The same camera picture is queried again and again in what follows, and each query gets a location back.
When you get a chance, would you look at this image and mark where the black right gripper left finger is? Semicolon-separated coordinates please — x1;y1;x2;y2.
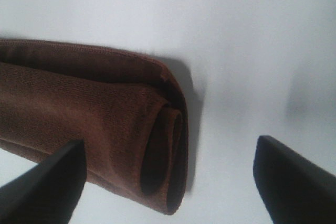
1;140;87;223

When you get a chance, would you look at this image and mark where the brown towel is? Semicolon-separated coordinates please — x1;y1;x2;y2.
1;39;188;215

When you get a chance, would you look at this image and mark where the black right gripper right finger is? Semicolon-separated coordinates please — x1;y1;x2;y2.
253;135;335;223

